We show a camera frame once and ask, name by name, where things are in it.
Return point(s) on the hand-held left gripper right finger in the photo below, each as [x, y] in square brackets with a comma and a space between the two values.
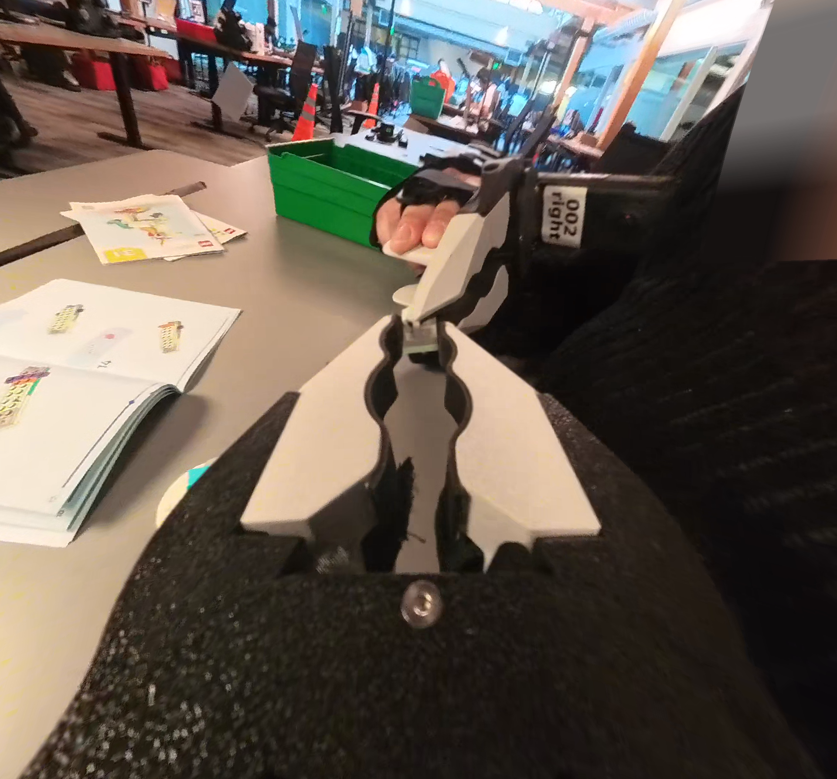
[516, 458]

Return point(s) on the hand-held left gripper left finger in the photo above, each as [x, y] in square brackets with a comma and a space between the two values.
[320, 452]

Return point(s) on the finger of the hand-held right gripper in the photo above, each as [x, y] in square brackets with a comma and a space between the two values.
[494, 301]
[451, 255]

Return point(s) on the small pale green lego piece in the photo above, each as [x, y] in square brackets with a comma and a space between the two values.
[422, 340]

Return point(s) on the teal lego model on round plate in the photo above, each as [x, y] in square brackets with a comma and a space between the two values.
[173, 497]

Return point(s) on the open lego instruction booklet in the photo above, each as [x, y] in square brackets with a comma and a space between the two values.
[131, 347]

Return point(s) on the person's right hand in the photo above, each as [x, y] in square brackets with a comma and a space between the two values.
[418, 229]

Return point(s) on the green plastic bin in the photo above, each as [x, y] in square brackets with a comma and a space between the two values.
[314, 203]

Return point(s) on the small green bin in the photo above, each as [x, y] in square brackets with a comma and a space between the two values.
[428, 98]

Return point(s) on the orange traffic cone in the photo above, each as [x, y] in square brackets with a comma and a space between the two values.
[306, 118]
[371, 108]

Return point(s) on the person's black sweater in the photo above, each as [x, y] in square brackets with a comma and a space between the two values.
[719, 399]

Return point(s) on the leaflet with red logo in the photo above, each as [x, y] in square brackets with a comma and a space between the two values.
[222, 233]

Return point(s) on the black office chair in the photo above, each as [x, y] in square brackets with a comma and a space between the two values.
[297, 66]

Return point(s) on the grey board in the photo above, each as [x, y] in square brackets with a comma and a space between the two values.
[232, 92]

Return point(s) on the illustrated leaflet with yellow square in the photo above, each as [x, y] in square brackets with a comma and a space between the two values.
[144, 223]

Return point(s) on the black rod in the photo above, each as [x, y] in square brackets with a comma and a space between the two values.
[131, 203]

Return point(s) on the red bin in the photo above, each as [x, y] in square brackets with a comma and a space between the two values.
[195, 30]

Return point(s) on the red storage boxes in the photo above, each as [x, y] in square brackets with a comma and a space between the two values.
[98, 72]

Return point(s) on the long wooden desk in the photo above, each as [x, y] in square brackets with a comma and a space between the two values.
[65, 39]

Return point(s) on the black equipment on desk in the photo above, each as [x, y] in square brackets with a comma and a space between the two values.
[85, 7]

